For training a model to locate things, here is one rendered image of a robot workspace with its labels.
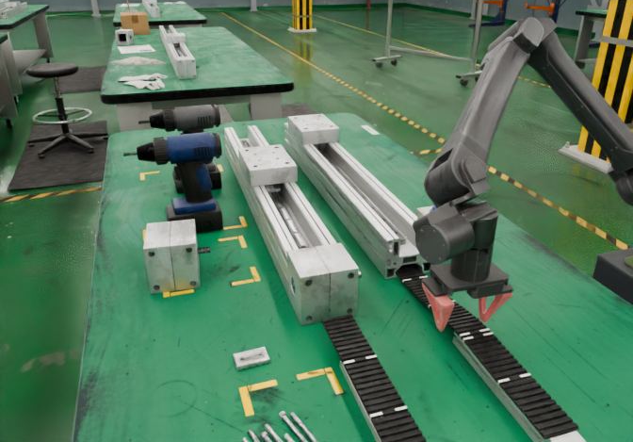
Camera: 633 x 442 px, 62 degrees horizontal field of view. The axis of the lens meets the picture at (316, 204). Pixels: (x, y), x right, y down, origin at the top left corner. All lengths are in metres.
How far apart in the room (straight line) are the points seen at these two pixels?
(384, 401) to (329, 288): 0.22
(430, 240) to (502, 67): 0.38
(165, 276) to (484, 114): 0.62
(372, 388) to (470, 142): 0.38
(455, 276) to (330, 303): 0.21
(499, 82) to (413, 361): 0.48
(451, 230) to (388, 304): 0.27
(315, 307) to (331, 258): 0.09
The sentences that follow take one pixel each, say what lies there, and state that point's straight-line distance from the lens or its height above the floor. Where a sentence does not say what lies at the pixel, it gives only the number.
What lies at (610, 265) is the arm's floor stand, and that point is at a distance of 1.22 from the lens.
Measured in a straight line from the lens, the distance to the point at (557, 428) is 0.76.
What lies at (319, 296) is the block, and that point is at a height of 0.83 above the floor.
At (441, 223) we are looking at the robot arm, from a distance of 0.73.
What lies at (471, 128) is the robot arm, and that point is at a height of 1.10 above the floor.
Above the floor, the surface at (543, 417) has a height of 0.81.
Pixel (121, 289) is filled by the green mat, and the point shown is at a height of 0.78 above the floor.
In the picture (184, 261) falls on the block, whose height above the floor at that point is 0.84.
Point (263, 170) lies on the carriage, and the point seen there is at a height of 0.90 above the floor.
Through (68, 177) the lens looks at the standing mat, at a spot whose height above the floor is 0.02.
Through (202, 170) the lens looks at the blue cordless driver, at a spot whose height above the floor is 0.92.
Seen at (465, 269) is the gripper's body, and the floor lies 0.92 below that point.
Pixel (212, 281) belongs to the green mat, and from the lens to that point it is 1.03.
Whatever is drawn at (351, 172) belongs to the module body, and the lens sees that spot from 1.33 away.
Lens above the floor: 1.33
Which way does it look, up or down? 25 degrees down
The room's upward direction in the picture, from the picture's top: straight up
